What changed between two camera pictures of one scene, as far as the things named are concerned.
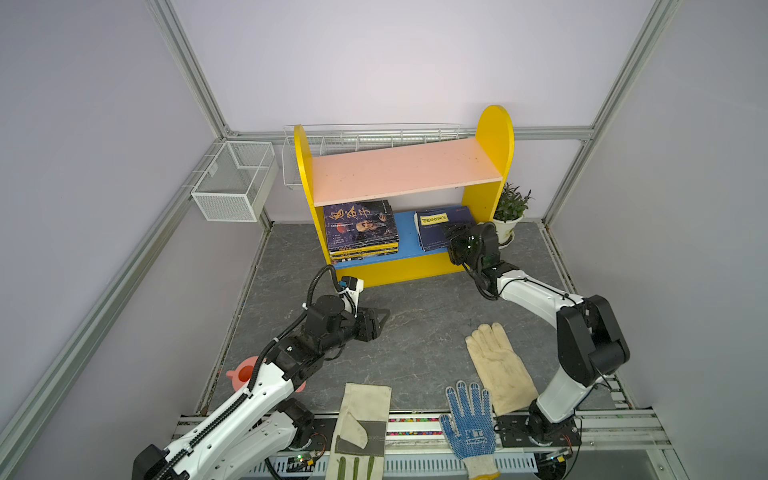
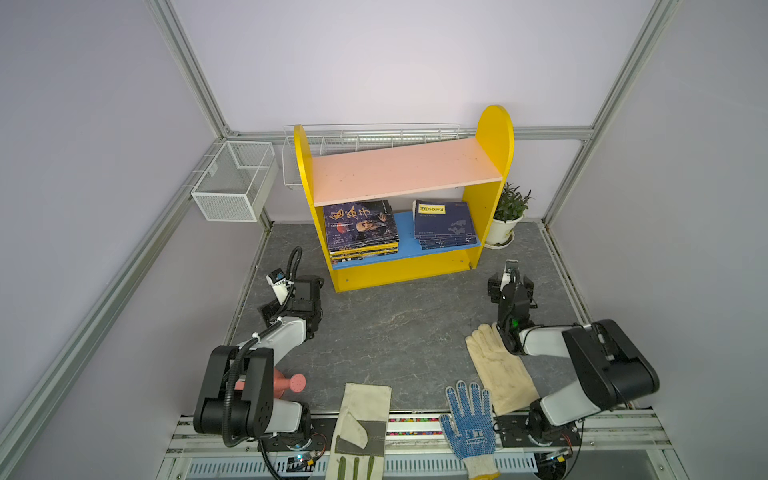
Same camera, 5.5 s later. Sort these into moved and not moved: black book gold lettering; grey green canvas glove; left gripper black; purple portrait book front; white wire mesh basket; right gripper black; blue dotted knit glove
Moved: left gripper black; right gripper black
Not moved: black book gold lettering; grey green canvas glove; white wire mesh basket; blue dotted knit glove; purple portrait book front
